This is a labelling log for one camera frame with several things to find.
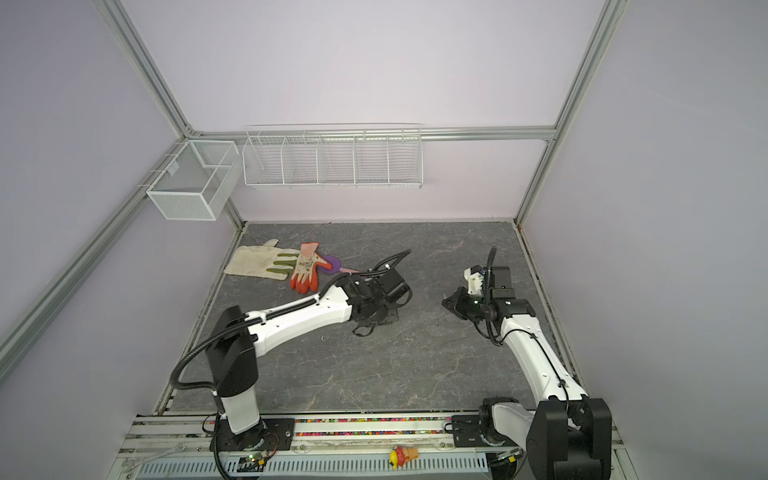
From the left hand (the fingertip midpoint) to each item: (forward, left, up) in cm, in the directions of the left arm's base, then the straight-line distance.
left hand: (390, 321), depth 81 cm
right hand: (+3, -16, +2) cm, 16 cm away
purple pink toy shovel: (+28, +18, -11) cm, 35 cm away
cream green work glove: (+32, +45, -11) cm, 56 cm away
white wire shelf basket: (+52, +16, +18) cm, 57 cm away
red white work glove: (+23, +28, -9) cm, 37 cm away
